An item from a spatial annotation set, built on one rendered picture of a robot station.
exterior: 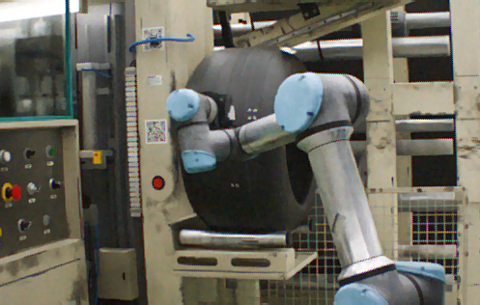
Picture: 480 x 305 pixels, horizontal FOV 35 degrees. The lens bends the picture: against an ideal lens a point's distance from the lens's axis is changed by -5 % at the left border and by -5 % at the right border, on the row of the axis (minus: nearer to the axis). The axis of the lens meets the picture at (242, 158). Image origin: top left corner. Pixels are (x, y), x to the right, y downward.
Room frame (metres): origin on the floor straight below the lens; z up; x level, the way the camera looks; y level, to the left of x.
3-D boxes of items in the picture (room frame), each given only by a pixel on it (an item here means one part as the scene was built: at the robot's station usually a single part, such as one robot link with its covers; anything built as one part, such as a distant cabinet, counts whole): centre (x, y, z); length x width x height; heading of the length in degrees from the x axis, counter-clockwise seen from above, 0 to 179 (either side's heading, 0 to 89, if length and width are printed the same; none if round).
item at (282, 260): (2.33, 0.04, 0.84); 0.36 x 0.09 x 0.06; 71
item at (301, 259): (2.46, -0.01, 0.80); 0.37 x 0.36 x 0.02; 161
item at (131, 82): (2.52, 0.33, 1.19); 0.05 x 0.04 x 0.48; 161
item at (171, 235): (2.52, 0.16, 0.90); 0.40 x 0.03 x 0.10; 161
